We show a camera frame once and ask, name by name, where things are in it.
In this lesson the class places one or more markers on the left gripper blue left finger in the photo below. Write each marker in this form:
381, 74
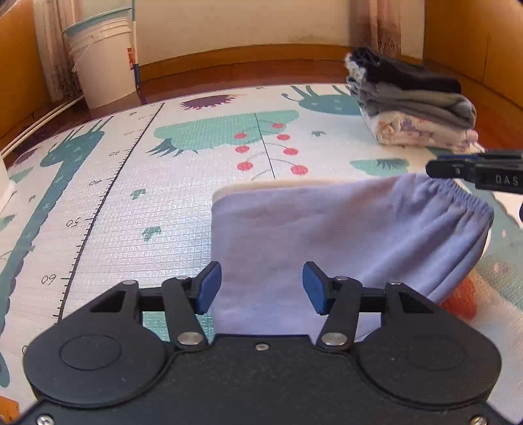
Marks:
183, 299

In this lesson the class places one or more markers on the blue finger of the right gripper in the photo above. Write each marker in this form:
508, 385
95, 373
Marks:
467, 157
451, 169

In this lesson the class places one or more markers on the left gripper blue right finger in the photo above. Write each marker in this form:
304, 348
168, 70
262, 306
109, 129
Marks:
340, 299

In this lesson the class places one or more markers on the purple and cream pants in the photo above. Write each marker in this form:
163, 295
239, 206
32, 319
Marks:
424, 232

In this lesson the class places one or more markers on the grey folded garment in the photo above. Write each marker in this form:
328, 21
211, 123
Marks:
450, 109

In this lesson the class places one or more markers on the floral folded garment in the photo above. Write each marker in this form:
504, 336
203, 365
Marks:
402, 129

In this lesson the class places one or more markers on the black folded garment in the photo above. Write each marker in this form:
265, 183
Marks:
366, 65

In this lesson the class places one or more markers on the cartoon animal play mat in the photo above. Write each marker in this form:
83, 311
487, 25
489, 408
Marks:
124, 203

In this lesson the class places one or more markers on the pink lace curtain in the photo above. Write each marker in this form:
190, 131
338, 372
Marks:
376, 24

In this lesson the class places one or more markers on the orange card tag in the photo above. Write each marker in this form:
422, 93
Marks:
9, 410

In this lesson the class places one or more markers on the white plastic bucket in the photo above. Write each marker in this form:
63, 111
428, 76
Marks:
103, 58

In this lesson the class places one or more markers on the blue handled mop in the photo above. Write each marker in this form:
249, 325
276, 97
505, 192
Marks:
135, 60

